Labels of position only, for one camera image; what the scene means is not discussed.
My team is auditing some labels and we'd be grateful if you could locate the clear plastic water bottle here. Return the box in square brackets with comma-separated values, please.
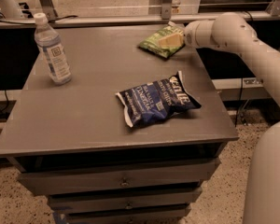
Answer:
[34, 13, 72, 85]

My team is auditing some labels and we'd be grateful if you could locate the metal railing bar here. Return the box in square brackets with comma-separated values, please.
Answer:
[0, 11, 280, 29]

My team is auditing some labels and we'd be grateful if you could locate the bottom grey drawer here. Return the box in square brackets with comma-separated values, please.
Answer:
[66, 204, 190, 224]

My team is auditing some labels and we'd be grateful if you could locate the middle grey drawer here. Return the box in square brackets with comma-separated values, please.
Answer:
[49, 185, 202, 214]

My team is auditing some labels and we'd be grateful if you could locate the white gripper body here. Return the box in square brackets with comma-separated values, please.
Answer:
[184, 20, 216, 49]

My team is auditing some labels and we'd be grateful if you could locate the green jalapeno chip bag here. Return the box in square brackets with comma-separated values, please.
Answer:
[138, 21, 185, 59]

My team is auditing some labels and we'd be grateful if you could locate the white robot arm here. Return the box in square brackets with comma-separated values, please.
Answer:
[182, 12, 280, 224]

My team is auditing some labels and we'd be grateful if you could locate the grey drawer cabinet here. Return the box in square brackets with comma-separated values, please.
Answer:
[0, 23, 240, 224]

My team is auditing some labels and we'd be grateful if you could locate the grey drawer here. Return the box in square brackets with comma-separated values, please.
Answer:
[19, 158, 220, 195]
[49, 185, 202, 214]
[66, 204, 190, 224]

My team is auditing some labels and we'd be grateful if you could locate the blue kettle chip bag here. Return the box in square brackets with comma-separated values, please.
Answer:
[116, 71, 202, 128]

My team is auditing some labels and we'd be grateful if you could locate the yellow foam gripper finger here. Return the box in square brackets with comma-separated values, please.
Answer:
[159, 34, 184, 49]

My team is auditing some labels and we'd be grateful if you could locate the top grey drawer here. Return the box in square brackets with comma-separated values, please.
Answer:
[19, 158, 220, 195]

